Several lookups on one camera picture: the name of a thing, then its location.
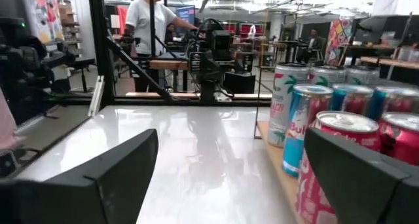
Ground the red storage bin rack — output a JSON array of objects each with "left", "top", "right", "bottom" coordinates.
[{"left": 222, "top": 20, "right": 272, "bottom": 38}]

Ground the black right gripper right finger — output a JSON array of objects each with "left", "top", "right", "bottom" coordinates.
[{"left": 303, "top": 127, "right": 419, "bottom": 224}]

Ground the black aluminium table frame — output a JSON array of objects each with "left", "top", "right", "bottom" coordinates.
[{"left": 0, "top": 0, "right": 272, "bottom": 179}]

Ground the person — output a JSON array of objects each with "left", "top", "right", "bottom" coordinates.
[
  {"left": 296, "top": 28, "right": 323, "bottom": 64},
  {"left": 124, "top": 0, "right": 199, "bottom": 94}
]

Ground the wooden workbench with items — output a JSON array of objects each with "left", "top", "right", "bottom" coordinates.
[{"left": 346, "top": 43, "right": 419, "bottom": 71}]

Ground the black bulky machine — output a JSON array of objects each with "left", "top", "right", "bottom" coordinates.
[{"left": 0, "top": 17, "right": 76, "bottom": 123}]

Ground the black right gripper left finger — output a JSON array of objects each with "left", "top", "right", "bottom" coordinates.
[{"left": 0, "top": 128, "right": 160, "bottom": 224}]

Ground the wooden desk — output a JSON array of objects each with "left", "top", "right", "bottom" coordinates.
[{"left": 149, "top": 59, "right": 191, "bottom": 71}]

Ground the wooden shelf with black frame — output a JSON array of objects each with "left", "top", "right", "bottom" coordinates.
[{"left": 253, "top": 65, "right": 307, "bottom": 224}]

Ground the pink patterned cloth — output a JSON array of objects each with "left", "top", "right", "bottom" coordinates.
[{"left": 0, "top": 86, "right": 27, "bottom": 149}]

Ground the colourful patchwork quilt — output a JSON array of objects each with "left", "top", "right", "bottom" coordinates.
[{"left": 323, "top": 18, "right": 354, "bottom": 67}]

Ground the black stool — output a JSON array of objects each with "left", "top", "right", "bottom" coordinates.
[{"left": 64, "top": 56, "right": 96, "bottom": 93}]

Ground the white glossy table mat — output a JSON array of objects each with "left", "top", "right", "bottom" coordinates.
[{"left": 12, "top": 105, "right": 297, "bottom": 224}]

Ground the black monitor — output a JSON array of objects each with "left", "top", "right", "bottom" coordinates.
[{"left": 355, "top": 16, "right": 412, "bottom": 45}]

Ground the blue lit monitor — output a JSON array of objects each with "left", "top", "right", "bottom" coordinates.
[{"left": 175, "top": 5, "right": 196, "bottom": 25}]

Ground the red and black soda can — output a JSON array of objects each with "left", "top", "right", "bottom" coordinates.
[{"left": 378, "top": 111, "right": 419, "bottom": 168}]

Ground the white metal bracket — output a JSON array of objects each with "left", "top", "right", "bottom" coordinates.
[{"left": 87, "top": 75, "right": 105, "bottom": 119}]

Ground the black box under desk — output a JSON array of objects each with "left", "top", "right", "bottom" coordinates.
[{"left": 223, "top": 71, "right": 256, "bottom": 94}]

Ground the floral patterned cloth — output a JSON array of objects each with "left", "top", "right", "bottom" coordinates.
[{"left": 21, "top": 0, "right": 65, "bottom": 45}]

